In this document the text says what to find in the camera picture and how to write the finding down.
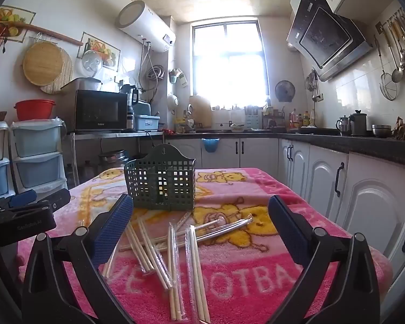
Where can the white hanging container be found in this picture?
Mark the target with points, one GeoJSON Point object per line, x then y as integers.
{"type": "Point", "coordinates": [172, 101]}

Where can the dark green plastic utensil basket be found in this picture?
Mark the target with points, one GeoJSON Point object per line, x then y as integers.
{"type": "Point", "coordinates": [162, 189]}

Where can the pile of ginger roots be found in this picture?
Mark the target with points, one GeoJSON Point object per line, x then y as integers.
{"type": "Point", "coordinates": [403, 130]}

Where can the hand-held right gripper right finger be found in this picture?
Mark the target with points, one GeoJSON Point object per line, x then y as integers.
{"type": "Point", "coordinates": [288, 233]}

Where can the round bamboo tray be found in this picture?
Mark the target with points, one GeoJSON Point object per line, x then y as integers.
{"type": "Point", "coordinates": [42, 64]}

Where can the yellow oil bottle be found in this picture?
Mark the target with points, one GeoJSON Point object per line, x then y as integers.
{"type": "Point", "coordinates": [305, 120]}

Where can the red sauce bottle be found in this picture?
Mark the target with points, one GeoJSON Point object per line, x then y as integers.
{"type": "Point", "coordinates": [293, 119]}

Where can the spice rack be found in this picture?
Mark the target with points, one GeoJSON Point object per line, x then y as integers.
{"type": "Point", "coordinates": [273, 119]}

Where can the large steel pot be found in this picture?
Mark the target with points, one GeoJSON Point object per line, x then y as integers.
{"type": "Point", "coordinates": [113, 162]}

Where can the hanging utensils by socket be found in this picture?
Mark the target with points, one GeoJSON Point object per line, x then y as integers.
{"type": "Point", "coordinates": [313, 84]}

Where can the black kitchen countertop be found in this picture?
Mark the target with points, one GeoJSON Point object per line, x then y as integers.
{"type": "Point", "coordinates": [357, 143]}

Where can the black blender jug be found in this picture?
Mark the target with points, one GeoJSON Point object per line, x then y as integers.
{"type": "Point", "coordinates": [130, 98]}

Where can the silver flexible duct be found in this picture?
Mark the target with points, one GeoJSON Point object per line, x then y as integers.
{"type": "Point", "coordinates": [292, 47]}

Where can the black gas stove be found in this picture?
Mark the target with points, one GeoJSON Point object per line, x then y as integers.
{"type": "Point", "coordinates": [310, 130]}

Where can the blue plastic dish bin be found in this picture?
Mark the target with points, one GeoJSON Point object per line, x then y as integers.
{"type": "Point", "coordinates": [146, 123]}

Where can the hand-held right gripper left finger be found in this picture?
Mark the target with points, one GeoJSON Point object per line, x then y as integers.
{"type": "Point", "coordinates": [113, 229]}

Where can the fruit wall poster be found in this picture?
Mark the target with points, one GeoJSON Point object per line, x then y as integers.
{"type": "Point", "coordinates": [104, 47]}
{"type": "Point", "coordinates": [6, 17]}

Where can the grey knife block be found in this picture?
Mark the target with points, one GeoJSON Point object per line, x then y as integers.
{"type": "Point", "coordinates": [252, 121]}

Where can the green hanging holder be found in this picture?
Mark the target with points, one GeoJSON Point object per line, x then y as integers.
{"type": "Point", "coordinates": [174, 77]}

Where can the blue plastic drawer unit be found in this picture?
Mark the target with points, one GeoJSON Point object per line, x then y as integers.
{"type": "Point", "coordinates": [37, 141]}

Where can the printed pink blanket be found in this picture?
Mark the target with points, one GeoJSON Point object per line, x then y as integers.
{"type": "Point", "coordinates": [229, 266]}

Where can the small steel kettle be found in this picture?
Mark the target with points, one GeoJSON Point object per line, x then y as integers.
{"type": "Point", "coordinates": [342, 126]}

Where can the red plastic basin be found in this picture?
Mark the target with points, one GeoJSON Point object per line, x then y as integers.
{"type": "Point", "coordinates": [33, 111]}

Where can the window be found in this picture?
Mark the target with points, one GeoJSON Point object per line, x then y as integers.
{"type": "Point", "coordinates": [229, 67]}

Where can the white electric water heater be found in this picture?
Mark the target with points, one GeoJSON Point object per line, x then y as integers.
{"type": "Point", "coordinates": [145, 27]}

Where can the pile of chopsticks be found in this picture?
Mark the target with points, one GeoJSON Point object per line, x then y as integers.
{"type": "Point", "coordinates": [174, 276]}

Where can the row of hanging steel utensils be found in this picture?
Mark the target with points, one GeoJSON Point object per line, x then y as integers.
{"type": "Point", "coordinates": [396, 72]}

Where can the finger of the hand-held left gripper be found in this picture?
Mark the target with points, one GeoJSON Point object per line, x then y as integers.
{"type": "Point", "coordinates": [22, 197]}
{"type": "Point", "coordinates": [59, 197]}

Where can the white base cabinets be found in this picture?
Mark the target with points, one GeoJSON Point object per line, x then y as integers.
{"type": "Point", "coordinates": [327, 175]}

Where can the patterned bowl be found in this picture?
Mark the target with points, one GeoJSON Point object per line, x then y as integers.
{"type": "Point", "coordinates": [237, 129]}

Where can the steel bowl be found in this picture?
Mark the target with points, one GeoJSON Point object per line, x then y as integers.
{"type": "Point", "coordinates": [381, 131]}

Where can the yellow detergent pack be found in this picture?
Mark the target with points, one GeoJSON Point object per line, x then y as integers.
{"type": "Point", "coordinates": [180, 125]}

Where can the black range hood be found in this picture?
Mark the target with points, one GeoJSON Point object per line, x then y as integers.
{"type": "Point", "coordinates": [327, 37]}

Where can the blue hanging bin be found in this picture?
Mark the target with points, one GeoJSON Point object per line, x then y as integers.
{"type": "Point", "coordinates": [211, 145]}

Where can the grey plastic tub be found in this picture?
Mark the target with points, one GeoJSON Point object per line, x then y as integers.
{"type": "Point", "coordinates": [84, 84]}

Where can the long wooden rolling pin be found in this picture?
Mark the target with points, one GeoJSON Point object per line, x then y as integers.
{"type": "Point", "coordinates": [54, 34]}

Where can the round reed mat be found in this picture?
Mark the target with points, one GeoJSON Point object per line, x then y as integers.
{"type": "Point", "coordinates": [67, 74]}

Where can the small wall fan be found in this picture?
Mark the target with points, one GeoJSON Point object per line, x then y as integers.
{"type": "Point", "coordinates": [285, 91]}

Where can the black microwave oven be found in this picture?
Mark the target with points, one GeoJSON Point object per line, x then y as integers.
{"type": "Point", "coordinates": [98, 111]}

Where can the steel faucet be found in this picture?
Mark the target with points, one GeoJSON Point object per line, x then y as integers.
{"type": "Point", "coordinates": [190, 109]}

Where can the wooden cutting board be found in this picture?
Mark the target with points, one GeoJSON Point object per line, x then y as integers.
{"type": "Point", "coordinates": [200, 109]}

